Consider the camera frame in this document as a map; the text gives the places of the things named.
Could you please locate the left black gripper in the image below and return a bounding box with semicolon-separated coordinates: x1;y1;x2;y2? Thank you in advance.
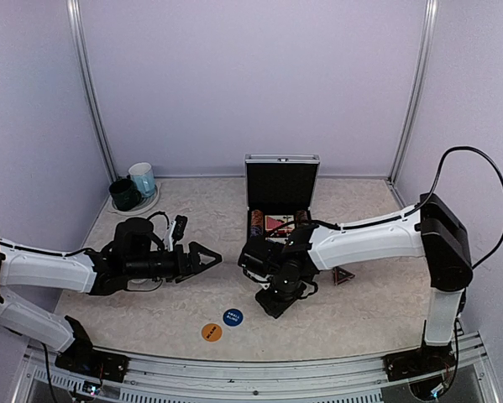
126;241;222;283

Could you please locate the left aluminium post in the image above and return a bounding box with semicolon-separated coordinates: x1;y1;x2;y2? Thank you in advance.
66;0;118;182

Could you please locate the brown chip row in case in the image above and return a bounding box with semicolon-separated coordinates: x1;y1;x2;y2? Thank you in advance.
294;210;310;227

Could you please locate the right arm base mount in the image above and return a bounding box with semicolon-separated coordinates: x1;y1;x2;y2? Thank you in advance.
383;348;456;382

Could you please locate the red playing card deck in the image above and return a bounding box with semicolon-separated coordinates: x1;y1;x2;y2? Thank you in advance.
265;215;295;235

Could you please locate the orange big blind button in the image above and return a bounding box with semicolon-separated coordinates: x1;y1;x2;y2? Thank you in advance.
201;323;223;343

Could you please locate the aluminium front rail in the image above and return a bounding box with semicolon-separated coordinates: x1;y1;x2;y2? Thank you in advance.
15;331;500;403

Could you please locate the dark green mug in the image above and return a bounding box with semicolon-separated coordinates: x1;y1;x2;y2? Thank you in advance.
108;178;142;212

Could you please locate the blue small blind button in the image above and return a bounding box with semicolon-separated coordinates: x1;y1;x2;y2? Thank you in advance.
223;308;244;327

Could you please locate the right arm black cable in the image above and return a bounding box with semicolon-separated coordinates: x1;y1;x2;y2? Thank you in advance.
414;145;503;270

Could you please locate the right aluminium post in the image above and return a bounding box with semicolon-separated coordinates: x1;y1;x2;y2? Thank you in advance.
389;0;439;185

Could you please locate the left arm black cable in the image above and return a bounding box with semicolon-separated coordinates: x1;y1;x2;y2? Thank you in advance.
0;238;97;259

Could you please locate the aluminium post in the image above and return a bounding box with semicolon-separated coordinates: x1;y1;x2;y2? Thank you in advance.
389;0;439;185
66;0;118;182

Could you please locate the aluminium poker case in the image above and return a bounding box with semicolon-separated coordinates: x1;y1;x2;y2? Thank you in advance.
244;154;320;243

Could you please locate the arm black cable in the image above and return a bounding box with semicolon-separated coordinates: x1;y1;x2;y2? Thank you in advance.
0;238;97;259
414;145;503;270

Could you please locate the white round coaster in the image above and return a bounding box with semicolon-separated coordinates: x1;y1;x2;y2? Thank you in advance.
107;186;160;217

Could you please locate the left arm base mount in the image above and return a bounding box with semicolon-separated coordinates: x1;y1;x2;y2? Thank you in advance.
55;349;129;383

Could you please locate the red yellow chip row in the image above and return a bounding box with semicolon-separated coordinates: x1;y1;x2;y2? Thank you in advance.
249;209;265;238

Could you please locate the light blue mug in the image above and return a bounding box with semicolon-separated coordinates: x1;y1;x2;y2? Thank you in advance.
128;162;155;197

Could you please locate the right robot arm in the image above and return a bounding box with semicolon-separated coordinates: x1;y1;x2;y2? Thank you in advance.
238;193;474;373

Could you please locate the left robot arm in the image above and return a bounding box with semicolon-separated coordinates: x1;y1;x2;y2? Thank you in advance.
0;216;223;374

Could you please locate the black triangular dealer button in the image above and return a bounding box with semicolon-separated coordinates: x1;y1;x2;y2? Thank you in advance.
333;267;355;285

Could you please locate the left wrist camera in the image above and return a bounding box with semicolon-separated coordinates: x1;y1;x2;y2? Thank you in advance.
164;215;188;252

